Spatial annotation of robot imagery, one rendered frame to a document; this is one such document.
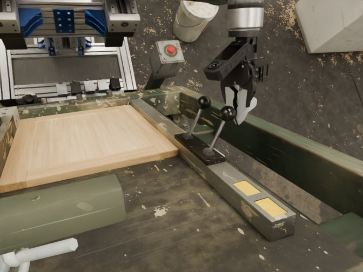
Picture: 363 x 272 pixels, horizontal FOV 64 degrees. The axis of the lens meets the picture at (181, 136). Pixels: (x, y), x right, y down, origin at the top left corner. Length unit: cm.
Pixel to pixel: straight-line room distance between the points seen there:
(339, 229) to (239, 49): 40
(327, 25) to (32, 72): 251
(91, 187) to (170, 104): 123
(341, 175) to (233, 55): 34
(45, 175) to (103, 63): 149
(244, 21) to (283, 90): 231
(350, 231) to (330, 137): 247
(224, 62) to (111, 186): 49
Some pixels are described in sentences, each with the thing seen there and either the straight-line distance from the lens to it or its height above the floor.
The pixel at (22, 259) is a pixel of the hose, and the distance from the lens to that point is 24.
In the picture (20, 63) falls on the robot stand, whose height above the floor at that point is 21.
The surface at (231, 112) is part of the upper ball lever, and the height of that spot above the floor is 155.
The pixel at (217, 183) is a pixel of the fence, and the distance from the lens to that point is 63.
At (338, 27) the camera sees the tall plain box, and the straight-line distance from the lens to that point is 308.
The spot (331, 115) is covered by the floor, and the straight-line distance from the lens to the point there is 319.
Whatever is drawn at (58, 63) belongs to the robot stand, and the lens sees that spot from 216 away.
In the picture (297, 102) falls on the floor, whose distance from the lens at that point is 298.
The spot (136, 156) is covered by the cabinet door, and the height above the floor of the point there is 135.
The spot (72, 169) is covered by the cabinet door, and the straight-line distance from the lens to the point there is 76.
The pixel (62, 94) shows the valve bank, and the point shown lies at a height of 76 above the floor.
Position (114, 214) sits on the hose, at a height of 194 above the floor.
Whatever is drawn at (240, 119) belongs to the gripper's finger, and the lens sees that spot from 70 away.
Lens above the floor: 210
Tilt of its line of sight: 66 degrees down
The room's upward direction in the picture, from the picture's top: 48 degrees clockwise
